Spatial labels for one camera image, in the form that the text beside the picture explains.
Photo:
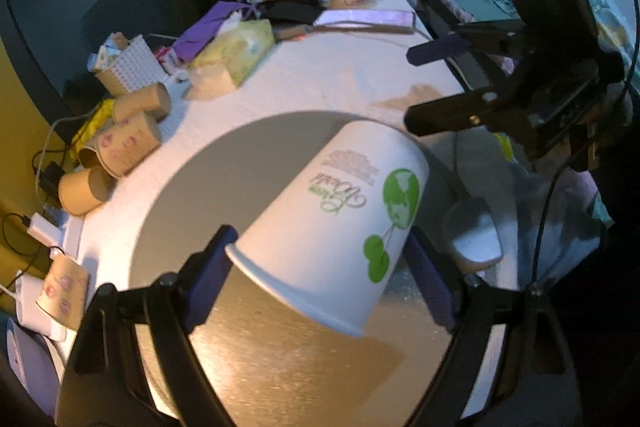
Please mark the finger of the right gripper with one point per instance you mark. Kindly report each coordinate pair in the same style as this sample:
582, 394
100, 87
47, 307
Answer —
505, 38
464, 111

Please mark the yellow-green tissue pack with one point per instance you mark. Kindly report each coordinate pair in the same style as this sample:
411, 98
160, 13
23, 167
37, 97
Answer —
226, 62

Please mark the brown paper cup lower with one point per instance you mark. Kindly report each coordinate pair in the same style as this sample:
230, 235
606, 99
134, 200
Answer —
84, 190

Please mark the brown paper cup near edge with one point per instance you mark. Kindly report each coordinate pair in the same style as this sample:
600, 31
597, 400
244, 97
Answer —
64, 292

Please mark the brown paper cup pink print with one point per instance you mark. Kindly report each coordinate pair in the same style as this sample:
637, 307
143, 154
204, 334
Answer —
118, 147

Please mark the brown paper cup upper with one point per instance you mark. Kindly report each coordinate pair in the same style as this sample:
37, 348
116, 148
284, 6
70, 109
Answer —
153, 100

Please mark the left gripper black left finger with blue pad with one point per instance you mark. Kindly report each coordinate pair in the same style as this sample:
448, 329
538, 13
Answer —
133, 363

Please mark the smartphone with lit screen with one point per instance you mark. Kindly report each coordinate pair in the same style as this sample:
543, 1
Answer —
394, 21

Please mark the white paper cup green print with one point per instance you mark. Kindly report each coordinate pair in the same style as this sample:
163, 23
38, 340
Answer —
327, 245

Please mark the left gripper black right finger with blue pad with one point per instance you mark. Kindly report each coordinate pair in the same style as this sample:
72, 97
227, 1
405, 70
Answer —
480, 380

